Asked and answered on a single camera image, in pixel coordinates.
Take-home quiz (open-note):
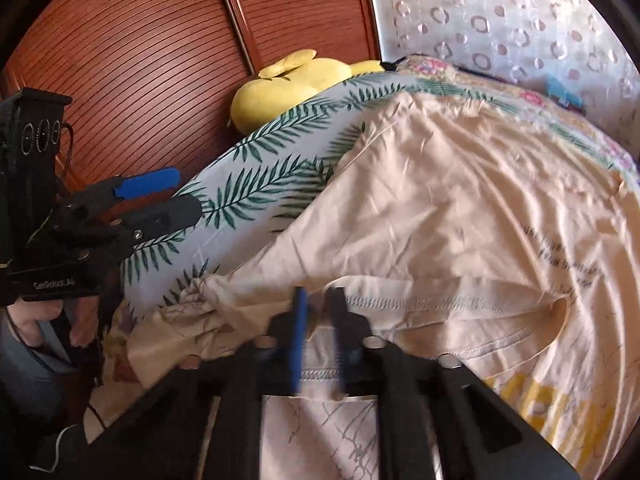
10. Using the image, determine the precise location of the person's left hand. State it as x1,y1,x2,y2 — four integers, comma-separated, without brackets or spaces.
5,296,103,350

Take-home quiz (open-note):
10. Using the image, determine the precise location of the person's left forearm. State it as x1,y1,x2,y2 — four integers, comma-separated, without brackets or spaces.
0,310,71,413

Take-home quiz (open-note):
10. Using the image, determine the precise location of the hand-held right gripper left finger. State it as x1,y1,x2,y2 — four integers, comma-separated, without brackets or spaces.
85,287,313,480

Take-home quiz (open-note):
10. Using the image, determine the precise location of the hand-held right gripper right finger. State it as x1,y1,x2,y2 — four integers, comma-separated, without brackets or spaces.
325,287,581,480

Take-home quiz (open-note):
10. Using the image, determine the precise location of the wooden wardrobe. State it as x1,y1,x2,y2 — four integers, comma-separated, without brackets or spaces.
0,0,381,201

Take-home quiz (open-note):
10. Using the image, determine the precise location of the yellow plush toy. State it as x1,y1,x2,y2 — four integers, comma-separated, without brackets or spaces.
227,49,386,136

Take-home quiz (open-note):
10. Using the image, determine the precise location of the circle pattern curtain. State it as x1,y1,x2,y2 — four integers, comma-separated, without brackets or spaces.
362,0,640,161

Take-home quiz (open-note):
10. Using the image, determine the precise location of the beige t-shirt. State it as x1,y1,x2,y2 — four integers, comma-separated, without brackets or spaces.
127,91,640,463

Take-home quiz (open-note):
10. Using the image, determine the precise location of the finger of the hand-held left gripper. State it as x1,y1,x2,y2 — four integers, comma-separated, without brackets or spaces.
32,195,203,263
55,167,181,227

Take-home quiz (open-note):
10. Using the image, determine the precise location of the leaf print bed sheet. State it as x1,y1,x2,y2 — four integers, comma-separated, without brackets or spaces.
122,72,426,321

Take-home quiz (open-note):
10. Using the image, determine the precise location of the floral blanket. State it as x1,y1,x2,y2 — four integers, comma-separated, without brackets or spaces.
395,55,640,186

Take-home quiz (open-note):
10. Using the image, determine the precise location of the blue tissue box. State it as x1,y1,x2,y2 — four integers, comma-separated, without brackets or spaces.
545,76,586,111

